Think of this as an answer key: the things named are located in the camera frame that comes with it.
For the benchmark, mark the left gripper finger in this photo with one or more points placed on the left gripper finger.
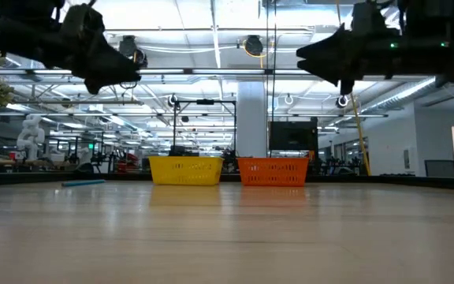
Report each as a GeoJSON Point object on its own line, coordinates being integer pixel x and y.
{"type": "Point", "coordinates": [118, 74]}
{"type": "Point", "coordinates": [118, 57]}

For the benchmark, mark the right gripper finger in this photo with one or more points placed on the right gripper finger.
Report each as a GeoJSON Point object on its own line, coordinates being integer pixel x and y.
{"type": "Point", "coordinates": [325, 47]}
{"type": "Point", "coordinates": [325, 69]}

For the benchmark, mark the blue pencil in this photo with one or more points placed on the blue pencil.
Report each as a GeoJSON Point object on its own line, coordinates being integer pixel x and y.
{"type": "Point", "coordinates": [83, 183]}

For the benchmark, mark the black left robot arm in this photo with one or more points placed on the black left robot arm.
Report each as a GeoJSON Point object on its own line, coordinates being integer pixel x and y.
{"type": "Point", "coordinates": [26, 35]}

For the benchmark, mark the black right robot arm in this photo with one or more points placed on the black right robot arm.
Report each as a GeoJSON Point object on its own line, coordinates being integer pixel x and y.
{"type": "Point", "coordinates": [440, 59]}

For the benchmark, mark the white building column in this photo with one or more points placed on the white building column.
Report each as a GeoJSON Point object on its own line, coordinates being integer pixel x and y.
{"type": "Point", "coordinates": [252, 118]}

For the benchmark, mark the red equipment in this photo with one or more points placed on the red equipment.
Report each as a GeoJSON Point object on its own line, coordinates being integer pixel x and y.
{"type": "Point", "coordinates": [126, 162]}

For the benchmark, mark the linear ceiling light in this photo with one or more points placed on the linear ceiling light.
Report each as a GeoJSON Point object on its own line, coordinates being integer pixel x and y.
{"type": "Point", "coordinates": [227, 72]}

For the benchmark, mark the white humanoid robot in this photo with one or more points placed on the white humanoid robot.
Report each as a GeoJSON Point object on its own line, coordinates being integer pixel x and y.
{"type": "Point", "coordinates": [30, 138]}

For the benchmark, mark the yellow plastic basket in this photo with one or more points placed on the yellow plastic basket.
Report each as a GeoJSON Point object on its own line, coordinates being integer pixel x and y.
{"type": "Point", "coordinates": [172, 173]}

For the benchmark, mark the orange plastic basket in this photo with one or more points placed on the orange plastic basket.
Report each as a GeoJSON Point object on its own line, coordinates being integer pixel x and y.
{"type": "Point", "coordinates": [262, 175]}

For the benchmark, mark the grey office chair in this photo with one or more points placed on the grey office chair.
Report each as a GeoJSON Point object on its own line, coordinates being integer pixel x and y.
{"type": "Point", "coordinates": [441, 169]}

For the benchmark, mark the black wall screen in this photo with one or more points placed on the black wall screen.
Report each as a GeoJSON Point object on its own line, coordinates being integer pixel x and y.
{"type": "Point", "coordinates": [293, 136]}

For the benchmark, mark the black gantry frame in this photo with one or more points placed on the black gantry frame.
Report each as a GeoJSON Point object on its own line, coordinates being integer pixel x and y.
{"type": "Point", "coordinates": [205, 102]}

